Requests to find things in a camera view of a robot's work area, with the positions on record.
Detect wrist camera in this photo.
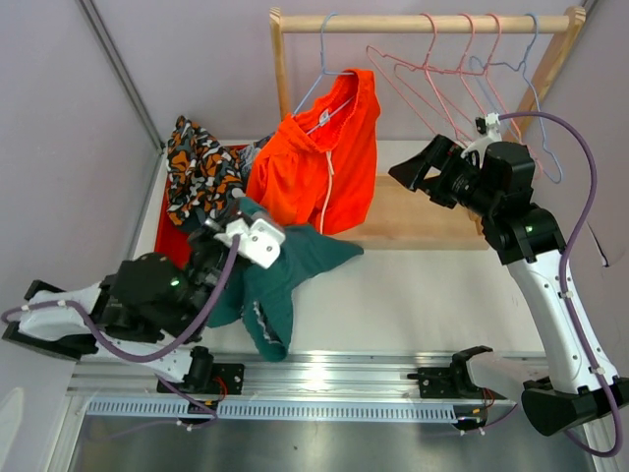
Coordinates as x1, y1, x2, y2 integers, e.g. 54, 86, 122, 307
204, 209, 286, 269
461, 112, 502, 158

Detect pink hanger of teal shorts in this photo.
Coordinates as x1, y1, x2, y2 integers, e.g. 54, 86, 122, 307
366, 13, 472, 145

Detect orange black patterned shorts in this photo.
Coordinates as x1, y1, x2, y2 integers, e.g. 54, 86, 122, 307
166, 115, 245, 233

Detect aluminium rail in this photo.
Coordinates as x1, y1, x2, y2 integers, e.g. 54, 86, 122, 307
68, 352, 518, 426

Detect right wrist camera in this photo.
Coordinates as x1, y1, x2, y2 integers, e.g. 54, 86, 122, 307
461, 112, 502, 158

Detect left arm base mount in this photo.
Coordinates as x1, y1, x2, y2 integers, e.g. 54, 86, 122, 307
172, 362, 245, 395

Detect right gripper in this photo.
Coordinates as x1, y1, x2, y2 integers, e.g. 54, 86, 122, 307
389, 135, 499, 219

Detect blue hanger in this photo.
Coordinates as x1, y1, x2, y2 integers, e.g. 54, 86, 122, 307
293, 12, 353, 135
468, 13, 564, 185

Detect pink hanger of patterned shorts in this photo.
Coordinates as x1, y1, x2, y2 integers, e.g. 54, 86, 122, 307
387, 12, 525, 140

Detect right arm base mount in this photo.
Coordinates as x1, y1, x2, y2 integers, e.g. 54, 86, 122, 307
406, 367, 504, 400

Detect pink hanger of navy shorts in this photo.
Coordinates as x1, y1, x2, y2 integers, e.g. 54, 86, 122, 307
468, 13, 543, 181

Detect wooden clothes rack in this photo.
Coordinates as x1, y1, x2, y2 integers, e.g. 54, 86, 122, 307
269, 6, 586, 251

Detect red plastic bin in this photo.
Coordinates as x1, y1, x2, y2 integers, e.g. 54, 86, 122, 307
154, 145, 245, 266

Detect blue orange patterned shorts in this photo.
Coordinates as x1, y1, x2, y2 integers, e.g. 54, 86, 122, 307
238, 133, 273, 181

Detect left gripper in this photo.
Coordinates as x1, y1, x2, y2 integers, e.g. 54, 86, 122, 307
181, 199, 247, 340

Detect teal green shorts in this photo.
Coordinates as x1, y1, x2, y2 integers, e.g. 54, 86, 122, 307
200, 224, 364, 362

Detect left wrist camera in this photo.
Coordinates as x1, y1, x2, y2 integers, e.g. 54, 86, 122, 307
204, 209, 286, 269

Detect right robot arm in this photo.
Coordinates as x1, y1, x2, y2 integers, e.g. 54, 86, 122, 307
388, 135, 628, 436

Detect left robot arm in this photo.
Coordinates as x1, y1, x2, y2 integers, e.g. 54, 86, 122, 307
2, 216, 245, 395

